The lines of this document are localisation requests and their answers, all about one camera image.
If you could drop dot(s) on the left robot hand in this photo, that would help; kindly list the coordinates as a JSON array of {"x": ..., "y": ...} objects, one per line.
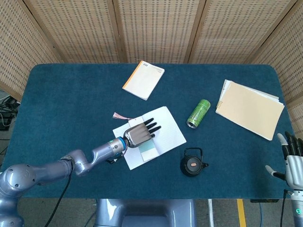
[{"x": 142, "y": 133}]

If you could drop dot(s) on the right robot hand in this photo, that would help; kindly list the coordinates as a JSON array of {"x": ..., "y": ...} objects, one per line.
[{"x": 292, "y": 165}]

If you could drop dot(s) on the blue and white tasselled bookmark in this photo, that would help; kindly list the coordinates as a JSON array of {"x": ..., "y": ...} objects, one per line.
[{"x": 148, "y": 151}]

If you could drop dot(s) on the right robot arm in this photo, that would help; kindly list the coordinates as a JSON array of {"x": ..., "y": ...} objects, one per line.
[{"x": 297, "y": 208}]

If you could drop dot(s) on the open lined notebook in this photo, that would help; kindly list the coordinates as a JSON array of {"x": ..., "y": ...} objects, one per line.
[{"x": 165, "y": 132}]

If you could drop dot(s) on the closed orange-spined notebook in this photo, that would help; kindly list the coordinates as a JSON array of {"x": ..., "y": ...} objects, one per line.
[{"x": 143, "y": 80}]

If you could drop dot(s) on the black teapot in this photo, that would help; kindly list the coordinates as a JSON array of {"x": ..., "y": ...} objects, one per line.
[{"x": 193, "y": 163}]

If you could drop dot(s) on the green drink can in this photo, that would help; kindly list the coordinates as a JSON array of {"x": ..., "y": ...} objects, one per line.
[{"x": 198, "y": 114}]

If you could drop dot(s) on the tan spiral notebook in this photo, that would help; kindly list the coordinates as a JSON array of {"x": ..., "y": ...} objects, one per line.
[{"x": 249, "y": 109}]

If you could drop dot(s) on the blue felt table mat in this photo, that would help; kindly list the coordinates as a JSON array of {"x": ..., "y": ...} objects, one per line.
[{"x": 71, "y": 106}]

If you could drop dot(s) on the grey robot torso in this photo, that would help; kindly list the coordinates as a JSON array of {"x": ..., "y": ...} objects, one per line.
[{"x": 145, "y": 212}]

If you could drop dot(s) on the woven bamboo folding screen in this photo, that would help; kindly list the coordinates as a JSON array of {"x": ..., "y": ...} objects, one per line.
[{"x": 151, "y": 30}]

